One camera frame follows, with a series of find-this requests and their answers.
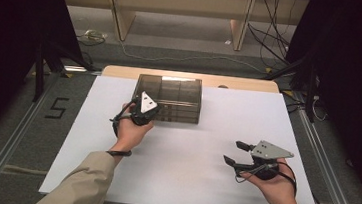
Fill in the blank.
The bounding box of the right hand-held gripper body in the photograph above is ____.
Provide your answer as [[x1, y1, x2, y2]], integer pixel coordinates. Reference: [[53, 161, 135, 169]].
[[233, 138, 296, 184]]

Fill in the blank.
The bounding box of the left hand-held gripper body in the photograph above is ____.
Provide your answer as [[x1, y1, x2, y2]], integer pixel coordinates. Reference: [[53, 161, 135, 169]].
[[128, 90, 163, 129]]

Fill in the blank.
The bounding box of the smoky transparent drawer box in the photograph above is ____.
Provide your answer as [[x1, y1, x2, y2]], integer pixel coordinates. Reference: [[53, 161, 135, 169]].
[[130, 72, 204, 126]]

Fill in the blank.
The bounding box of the person's left hand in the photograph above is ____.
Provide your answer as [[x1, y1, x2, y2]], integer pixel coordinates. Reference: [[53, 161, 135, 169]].
[[110, 101, 158, 157]]

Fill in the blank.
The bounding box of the person's right hand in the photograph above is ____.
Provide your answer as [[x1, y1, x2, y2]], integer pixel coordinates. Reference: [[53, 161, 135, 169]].
[[238, 155, 312, 204]]

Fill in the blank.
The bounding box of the white table sheet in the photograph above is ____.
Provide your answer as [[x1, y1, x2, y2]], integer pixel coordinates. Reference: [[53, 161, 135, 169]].
[[37, 70, 334, 204]]

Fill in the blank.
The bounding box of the black metal stand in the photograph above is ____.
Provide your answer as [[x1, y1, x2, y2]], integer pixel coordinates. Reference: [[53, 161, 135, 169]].
[[22, 32, 98, 108], [257, 49, 324, 125]]

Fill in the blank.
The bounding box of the short aluminium bar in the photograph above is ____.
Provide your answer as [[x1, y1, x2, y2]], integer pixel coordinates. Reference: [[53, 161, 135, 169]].
[[62, 65, 103, 76]]

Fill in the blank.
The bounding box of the black curtain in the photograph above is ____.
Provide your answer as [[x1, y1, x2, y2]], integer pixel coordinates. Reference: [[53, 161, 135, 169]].
[[0, 0, 90, 170], [271, 0, 362, 204]]

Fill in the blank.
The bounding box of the beige wooden desk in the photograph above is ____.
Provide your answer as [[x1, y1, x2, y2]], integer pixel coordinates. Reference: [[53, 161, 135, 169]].
[[53, 0, 310, 59]]

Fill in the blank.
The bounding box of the right hand-held gripper black cable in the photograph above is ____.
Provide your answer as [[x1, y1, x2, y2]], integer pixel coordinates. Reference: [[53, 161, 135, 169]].
[[231, 157, 342, 204]]

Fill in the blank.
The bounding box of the black wrist strap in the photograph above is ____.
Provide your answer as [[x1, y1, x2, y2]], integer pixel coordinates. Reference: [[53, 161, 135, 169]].
[[106, 147, 134, 159]]

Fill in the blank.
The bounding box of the thin white looped cable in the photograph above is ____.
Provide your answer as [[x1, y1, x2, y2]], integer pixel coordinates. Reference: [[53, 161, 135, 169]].
[[310, 94, 330, 123]]

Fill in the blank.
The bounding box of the aluminium floor rail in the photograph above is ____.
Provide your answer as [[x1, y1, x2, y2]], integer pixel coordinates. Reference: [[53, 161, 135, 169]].
[[0, 67, 66, 204], [280, 92, 362, 204]]

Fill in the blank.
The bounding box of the coiled pale cable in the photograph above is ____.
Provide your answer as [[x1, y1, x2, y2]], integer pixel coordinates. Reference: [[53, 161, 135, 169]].
[[75, 28, 109, 49]]

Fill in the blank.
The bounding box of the bundle of black cables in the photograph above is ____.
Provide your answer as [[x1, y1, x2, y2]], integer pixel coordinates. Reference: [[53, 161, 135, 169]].
[[243, 0, 297, 70]]

